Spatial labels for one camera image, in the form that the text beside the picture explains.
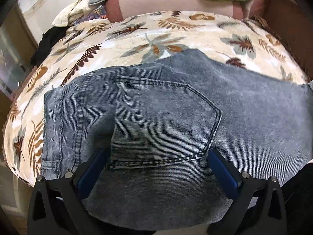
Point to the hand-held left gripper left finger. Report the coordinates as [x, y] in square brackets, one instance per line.
[90, 173]

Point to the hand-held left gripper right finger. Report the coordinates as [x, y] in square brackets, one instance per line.
[223, 176]

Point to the blue denim pants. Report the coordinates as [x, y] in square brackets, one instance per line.
[159, 102]

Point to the dark cloth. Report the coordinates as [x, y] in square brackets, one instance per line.
[300, 195]

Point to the leaf print blanket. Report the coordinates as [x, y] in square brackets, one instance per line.
[122, 44]

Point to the black garment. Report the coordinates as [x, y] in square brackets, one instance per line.
[49, 44]

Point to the white pillow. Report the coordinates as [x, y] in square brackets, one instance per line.
[71, 14]

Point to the purple printed cloth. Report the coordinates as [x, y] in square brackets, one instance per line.
[97, 12]

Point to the pink quilted bolster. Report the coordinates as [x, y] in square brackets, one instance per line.
[171, 2]

